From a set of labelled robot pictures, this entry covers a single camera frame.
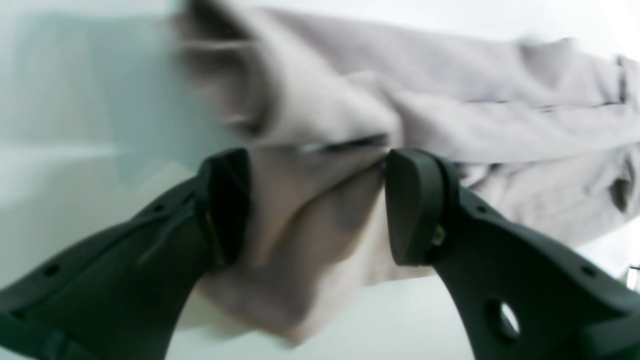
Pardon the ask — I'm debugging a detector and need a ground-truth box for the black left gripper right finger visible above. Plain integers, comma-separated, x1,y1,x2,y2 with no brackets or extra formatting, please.
384,148,640,360

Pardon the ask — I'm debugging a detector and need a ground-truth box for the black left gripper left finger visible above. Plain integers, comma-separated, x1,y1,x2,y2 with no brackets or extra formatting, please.
0,148,251,360

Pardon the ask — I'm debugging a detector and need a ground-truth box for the mauve t-shirt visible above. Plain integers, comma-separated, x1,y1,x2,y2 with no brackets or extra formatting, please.
171,0,639,343

